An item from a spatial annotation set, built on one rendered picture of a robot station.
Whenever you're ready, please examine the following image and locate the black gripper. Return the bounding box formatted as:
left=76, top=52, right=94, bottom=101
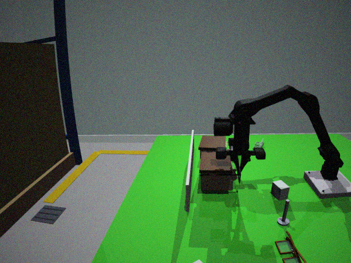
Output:
left=216, top=136, right=266, bottom=173

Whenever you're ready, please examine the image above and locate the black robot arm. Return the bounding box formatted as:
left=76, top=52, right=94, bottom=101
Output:
left=213, top=85, right=344, bottom=180

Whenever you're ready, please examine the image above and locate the white thin panel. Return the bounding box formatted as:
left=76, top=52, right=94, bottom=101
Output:
left=185, top=130, right=194, bottom=211

